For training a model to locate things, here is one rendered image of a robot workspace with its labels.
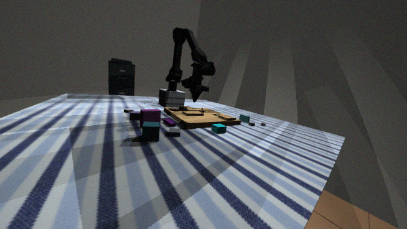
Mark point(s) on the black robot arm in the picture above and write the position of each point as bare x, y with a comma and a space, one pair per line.
201, 67

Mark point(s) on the tan wooden puzzle board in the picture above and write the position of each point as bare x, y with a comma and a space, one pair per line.
191, 118

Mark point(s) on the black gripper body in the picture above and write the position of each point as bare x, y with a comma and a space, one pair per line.
198, 84

